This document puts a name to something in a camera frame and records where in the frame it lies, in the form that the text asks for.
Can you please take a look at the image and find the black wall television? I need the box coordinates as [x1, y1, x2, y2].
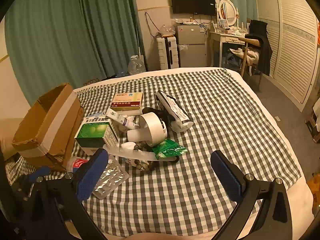
[171, 0, 216, 15]

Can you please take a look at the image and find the silver mini fridge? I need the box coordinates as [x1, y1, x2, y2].
[176, 24, 208, 68]

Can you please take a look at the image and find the beige and red medicine box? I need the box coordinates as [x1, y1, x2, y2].
[110, 92, 144, 112]

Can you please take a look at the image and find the white louvered wardrobe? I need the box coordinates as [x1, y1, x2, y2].
[252, 0, 319, 112]

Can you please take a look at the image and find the wide green curtain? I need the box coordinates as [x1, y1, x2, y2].
[4, 0, 147, 105]

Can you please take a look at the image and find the black and white pouch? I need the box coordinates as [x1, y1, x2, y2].
[155, 90, 194, 133]

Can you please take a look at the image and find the orange object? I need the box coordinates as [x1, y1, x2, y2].
[307, 172, 320, 203]

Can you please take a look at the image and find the green sachet packet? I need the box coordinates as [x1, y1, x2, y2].
[152, 140, 188, 160]

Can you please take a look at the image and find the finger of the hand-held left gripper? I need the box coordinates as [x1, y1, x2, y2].
[27, 166, 52, 183]

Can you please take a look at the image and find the black strap item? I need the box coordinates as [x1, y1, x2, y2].
[142, 106, 173, 123]

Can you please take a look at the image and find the checkered bed sheet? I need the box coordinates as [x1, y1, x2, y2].
[5, 67, 307, 238]

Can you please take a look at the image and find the white plastic strip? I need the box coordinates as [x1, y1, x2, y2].
[102, 144, 157, 161]

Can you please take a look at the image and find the clear plastic bag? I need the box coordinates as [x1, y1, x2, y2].
[160, 24, 177, 38]

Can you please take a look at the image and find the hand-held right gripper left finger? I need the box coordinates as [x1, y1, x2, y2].
[26, 148, 110, 240]

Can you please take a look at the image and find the green and white medicine box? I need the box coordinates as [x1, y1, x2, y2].
[74, 116, 119, 155]

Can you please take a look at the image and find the dark bead bracelet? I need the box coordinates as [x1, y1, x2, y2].
[126, 142, 160, 172]

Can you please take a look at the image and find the white ointment tube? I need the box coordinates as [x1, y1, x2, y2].
[106, 108, 137, 130]

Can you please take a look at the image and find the brown cardboard box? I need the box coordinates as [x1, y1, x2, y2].
[12, 82, 85, 172]

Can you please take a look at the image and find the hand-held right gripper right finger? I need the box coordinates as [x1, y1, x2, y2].
[210, 150, 294, 240]

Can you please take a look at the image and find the small red label bottle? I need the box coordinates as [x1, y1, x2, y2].
[66, 156, 89, 173]

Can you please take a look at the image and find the black garment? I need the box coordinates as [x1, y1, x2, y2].
[250, 19, 273, 77]

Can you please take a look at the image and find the white suitcase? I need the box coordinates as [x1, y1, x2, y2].
[156, 36, 180, 69]

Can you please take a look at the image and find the small dark stool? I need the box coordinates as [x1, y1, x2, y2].
[304, 110, 320, 144]

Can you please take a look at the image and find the white dressing table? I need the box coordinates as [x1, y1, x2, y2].
[209, 29, 247, 68]

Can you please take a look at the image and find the large clear water bottle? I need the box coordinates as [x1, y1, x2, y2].
[128, 55, 146, 75]

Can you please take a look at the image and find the silver blister pack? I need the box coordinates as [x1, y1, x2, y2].
[91, 155, 130, 200]

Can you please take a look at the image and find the white round device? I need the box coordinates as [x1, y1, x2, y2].
[127, 112, 168, 147]

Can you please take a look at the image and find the white clothes pile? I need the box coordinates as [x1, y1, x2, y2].
[229, 49, 260, 67]

